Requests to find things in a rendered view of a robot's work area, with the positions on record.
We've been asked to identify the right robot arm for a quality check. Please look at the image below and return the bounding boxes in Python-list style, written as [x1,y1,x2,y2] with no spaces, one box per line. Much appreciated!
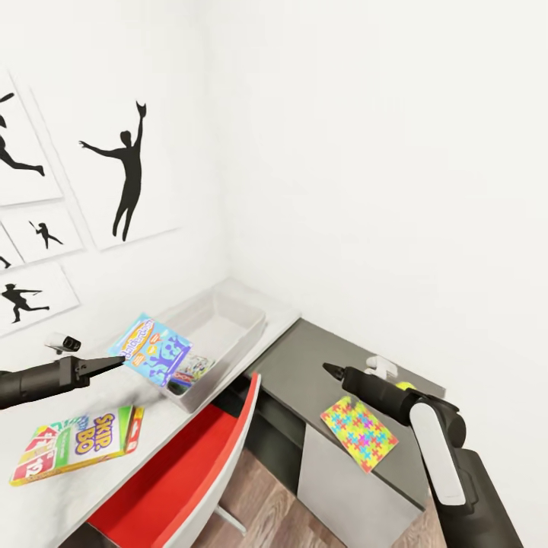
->
[323,355,524,548]

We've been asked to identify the jigsaw puzzle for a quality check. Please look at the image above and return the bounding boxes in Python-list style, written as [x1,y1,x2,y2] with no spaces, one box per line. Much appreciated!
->
[320,395,399,473]

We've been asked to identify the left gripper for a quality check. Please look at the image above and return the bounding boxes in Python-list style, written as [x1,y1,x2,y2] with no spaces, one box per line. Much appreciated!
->
[21,355,126,403]

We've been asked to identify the board game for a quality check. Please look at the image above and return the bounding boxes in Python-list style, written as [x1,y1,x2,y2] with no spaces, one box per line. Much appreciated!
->
[8,404,144,486]
[107,313,193,387]
[168,352,215,391]

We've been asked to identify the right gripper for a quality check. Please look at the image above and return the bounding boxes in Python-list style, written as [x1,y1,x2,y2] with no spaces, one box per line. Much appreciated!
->
[323,362,392,412]

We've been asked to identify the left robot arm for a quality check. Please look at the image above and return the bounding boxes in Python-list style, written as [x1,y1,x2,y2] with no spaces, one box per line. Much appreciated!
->
[0,332,126,410]

